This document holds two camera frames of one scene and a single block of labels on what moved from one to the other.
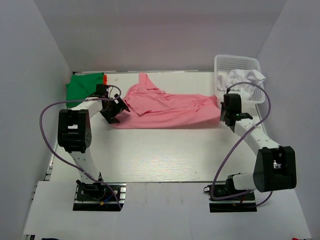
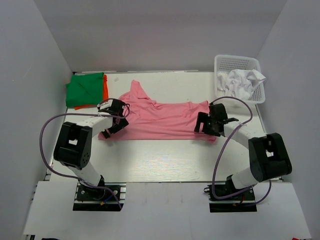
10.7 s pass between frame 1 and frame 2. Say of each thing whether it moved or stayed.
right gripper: moved
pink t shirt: moved
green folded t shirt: stayed
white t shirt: stayed
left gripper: moved
